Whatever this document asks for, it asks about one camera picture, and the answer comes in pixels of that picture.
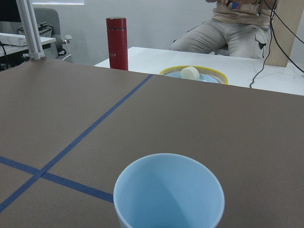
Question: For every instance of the cream cup in bowl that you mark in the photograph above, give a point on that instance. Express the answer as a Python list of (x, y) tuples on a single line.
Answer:
[(190, 73)]

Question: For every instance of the grey office chair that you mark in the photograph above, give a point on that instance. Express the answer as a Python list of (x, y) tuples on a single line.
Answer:
[(49, 26)]

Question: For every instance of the red thermos bottle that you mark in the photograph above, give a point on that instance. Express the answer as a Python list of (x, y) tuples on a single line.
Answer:
[(117, 43)]

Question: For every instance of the yellow rimmed bowl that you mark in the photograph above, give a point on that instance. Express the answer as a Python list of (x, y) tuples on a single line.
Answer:
[(206, 74)]

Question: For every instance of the seated person in beige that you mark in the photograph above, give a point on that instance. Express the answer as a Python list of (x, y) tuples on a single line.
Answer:
[(241, 25)]

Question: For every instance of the light blue plastic cup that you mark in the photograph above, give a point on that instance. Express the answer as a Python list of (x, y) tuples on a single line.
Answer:
[(168, 190)]

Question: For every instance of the wooden board panel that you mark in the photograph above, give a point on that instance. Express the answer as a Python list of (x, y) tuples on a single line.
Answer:
[(286, 22)]

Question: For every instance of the aluminium frame post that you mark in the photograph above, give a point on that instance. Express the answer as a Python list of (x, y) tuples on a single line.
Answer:
[(30, 27)]

